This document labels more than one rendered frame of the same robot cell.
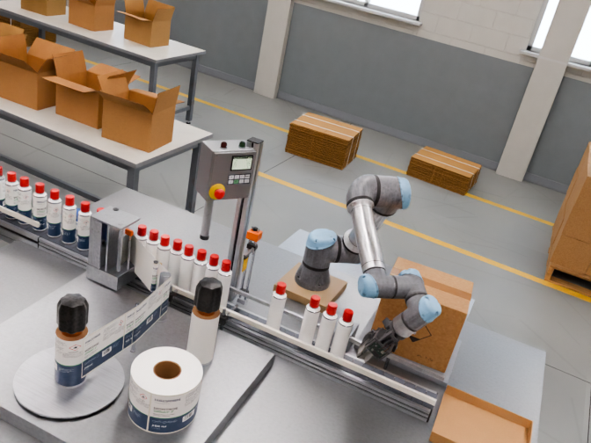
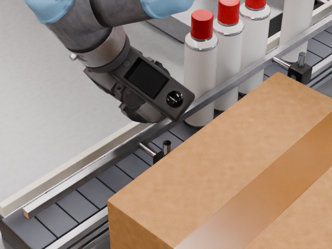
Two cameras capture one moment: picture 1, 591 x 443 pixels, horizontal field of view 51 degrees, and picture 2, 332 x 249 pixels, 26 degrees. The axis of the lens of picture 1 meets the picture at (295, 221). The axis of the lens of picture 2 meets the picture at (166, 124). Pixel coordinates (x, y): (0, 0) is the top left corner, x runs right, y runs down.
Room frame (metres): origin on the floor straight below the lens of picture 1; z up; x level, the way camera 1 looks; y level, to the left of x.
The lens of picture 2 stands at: (2.11, -1.07, 1.67)
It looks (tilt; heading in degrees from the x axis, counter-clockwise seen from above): 42 degrees down; 118
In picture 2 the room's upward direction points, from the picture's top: straight up
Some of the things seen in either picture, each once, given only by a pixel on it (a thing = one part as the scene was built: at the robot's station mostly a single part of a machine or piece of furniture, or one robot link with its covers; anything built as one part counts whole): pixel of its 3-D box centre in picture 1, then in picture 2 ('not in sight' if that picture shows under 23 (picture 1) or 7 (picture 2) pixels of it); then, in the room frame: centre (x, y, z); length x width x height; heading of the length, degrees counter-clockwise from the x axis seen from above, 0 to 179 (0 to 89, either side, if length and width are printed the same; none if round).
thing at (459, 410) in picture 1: (482, 430); not in sight; (1.57, -0.75, 0.85); 0.30 x 0.26 x 0.04; 72
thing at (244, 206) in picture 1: (241, 223); not in sight; (2.03, 0.20, 1.16); 0.04 x 0.04 x 0.67; 72
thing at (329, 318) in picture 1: (326, 328); (225, 54); (1.76, -0.18, 0.98); 0.05 x 0.05 x 0.20
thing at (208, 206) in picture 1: (207, 213); not in sight; (2.03, 0.32, 1.18); 0.04 x 0.04 x 0.21
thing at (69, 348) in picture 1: (71, 339); not in sight; (1.37, 0.55, 1.04); 0.09 x 0.09 x 0.29
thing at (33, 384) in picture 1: (69, 379); not in sight; (1.37, 0.55, 0.89); 0.31 x 0.31 x 0.01
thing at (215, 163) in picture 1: (226, 170); not in sight; (2.00, 0.28, 1.38); 0.17 x 0.10 x 0.19; 127
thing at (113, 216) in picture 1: (115, 217); not in sight; (1.92, 0.63, 1.14); 0.14 x 0.11 x 0.01; 72
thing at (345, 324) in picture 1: (342, 335); (200, 69); (1.74, -0.24, 0.98); 0.05 x 0.05 x 0.20
